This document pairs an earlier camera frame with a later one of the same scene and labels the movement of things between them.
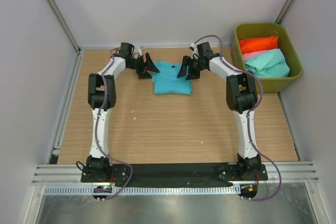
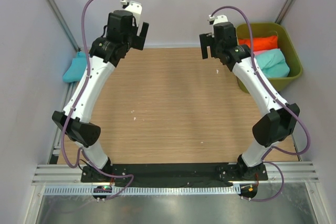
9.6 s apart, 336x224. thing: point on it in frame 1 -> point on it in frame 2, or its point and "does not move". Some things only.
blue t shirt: x=166 y=81 -> x=74 y=72
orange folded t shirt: x=258 y=43 does not move
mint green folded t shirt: x=270 y=64 does not move
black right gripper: x=191 y=75 -> x=206 y=40
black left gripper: x=149 y=65 -> x=138 y=41
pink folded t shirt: x=252 y=54 does not move
